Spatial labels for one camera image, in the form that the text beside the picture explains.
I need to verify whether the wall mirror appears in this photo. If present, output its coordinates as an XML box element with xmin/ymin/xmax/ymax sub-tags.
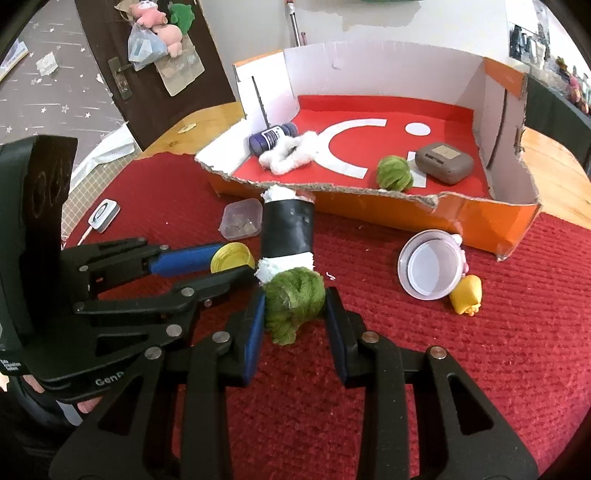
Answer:
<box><xmin>507</xmin><ymin>9</ymin><xmax>555</xmax><ymax>68</ymax></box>

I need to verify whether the dark cloth covered table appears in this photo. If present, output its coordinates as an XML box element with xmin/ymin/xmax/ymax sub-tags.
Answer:
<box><xmin>526</xmin><ymin>74</ymin><xmax>591</xmax><ymax>176</ymax></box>

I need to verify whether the brass door handle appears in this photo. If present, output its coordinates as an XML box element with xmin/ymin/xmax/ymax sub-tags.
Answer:
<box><xmin>107</xmin><ymin>56</ymin><xmax>134</xmax><ymax>100</ymax></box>

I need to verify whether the yellow toy figure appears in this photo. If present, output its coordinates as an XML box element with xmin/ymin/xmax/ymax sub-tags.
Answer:
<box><xmin>449</xmin><ymin>274</ymin><xmax>483</xmax><ymax>317</ymax></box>

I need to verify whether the small square clear container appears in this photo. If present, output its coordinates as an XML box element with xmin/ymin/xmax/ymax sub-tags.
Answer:
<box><xmin>218</xmin><ymin>199</ymin><xmax>264</xmax><ymax>240</ymax></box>

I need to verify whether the beige cloth bag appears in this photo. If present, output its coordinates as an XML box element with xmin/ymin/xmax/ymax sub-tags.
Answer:
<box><xmin>154</xmin><ymin>34</ymin><xmax>206</xmax><ymax>97</ymax></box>

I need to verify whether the white plastic sheet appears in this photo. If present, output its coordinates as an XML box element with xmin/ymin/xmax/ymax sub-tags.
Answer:
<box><xmin>69</xmin><ymin>121</ymin><xmax>137</xmax><ymax>195</ymax></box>

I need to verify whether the clear plastic bag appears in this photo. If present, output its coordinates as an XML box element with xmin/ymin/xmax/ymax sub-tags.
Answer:
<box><xmin>127</xmin><ymin>23</ymin><xmax>168</xmax><ymax>72</ymax></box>

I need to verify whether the pink plush toy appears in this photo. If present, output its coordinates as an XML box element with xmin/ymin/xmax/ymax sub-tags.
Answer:
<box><xmin>154</xmin><ymin>23</ymin><xmax>183</xmax><ymax>58</ymax></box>
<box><xmin>129</xmin><ymin>0</ymin><xmax>167</xmax><ymax>26</ymax></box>

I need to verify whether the red knitted mat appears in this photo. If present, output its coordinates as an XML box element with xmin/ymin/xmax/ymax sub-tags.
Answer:
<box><xmin>60</xmin><ymin>152</ymin><xmax>591</xmax><ymax>480</ymax></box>

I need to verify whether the green yarn ball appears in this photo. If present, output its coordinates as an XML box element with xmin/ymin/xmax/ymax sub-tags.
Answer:
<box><xmin>375</xmin><ymin>155</ymin><xmax>415</xmax><ymax>191</ymax></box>
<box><xmin>263</xmin><ymin>268</ymin><xmax>326</xmax><ymax>347</ymax></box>

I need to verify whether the green plush toy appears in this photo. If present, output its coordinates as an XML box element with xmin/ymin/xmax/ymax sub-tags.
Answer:
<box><xmin>168</xmin><ymin>2</ymin><xmax>197</xmax><ymax>35</ymax></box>

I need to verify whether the black roll with white ends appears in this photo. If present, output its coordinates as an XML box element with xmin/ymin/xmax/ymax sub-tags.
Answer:
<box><xmin>254</xmin><ymin>185</ymin><xmax>317</xmax><ymax>284</ymax></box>

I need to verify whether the dark brown door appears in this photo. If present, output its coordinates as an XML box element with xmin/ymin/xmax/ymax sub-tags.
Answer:
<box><xmin>74</xmin><ymin>0</ymin><xmax>236</xmax><ymax>151</ymax></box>

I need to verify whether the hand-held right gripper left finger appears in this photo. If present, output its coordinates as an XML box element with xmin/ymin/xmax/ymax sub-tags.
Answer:
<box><xmin>53</xmin><ymin>288</ymin><xmax>267</xmax><ymax>480</ymax></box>

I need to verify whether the metal pole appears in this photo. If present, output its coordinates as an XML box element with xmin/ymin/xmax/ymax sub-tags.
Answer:
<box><xmin>284</xmin><ymin>0</ymin><xmax>301</xmax><ymax>47</ymax></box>

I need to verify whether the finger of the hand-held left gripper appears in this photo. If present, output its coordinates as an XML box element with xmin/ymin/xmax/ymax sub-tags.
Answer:
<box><xmin>74</xmin><ymin>267</ymin><xmax>257</xmax><ymax>356</ymax></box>
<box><xmin>60</xmin><ymin>237</ymin><xmax>225</xmax><ymax>296</ymax></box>

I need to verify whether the white fluffy star scrunchie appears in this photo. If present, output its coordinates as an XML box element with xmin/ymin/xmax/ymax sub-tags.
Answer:
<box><xmin>259</xmin><ymin>130</ymin><xmax>324</xmax><ymax>175</ymax></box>

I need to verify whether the orange and white cardboard box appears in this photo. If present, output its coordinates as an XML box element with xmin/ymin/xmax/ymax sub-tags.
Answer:
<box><xmin>194</xmin><ymin>39</ymin><xmax>541</xmax><ymax>261</ymax></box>

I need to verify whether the purple paint bottle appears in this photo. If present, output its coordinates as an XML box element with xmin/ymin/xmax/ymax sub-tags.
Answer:
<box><xmin>248</xmin><ymin>122</ymin><xmax>299</xmax><ymax>156</ymax></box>

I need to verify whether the yellow bottle cap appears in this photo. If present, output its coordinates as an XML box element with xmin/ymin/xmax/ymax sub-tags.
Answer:
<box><xmin>210</xmin><ymin>242</ymin><xmax>256</xmax><ymax>275</ymax></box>

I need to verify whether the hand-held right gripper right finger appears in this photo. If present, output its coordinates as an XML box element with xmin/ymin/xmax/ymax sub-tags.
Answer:
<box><xmin>323</xmin><ymin>286</ymin><xmax>541</xmax><ymax>480</ymax></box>

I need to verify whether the grey square case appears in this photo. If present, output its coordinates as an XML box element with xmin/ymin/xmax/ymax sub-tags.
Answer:
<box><xmin>414</xmin><ymin>142</ymin><xmax>475</xmax><ymax>185</ymax></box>

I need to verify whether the row of bottles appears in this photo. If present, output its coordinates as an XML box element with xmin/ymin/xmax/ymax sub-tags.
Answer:
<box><xmin>551</xmin><ymin>55</ymin><xmax>591</xmax><ymax>116</ymax></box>

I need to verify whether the small white device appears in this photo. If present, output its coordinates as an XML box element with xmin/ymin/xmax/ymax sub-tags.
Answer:
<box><xmin>88</xmin><ymin>198</ymin><xmax>122</xmax><ymax>232</ymax></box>

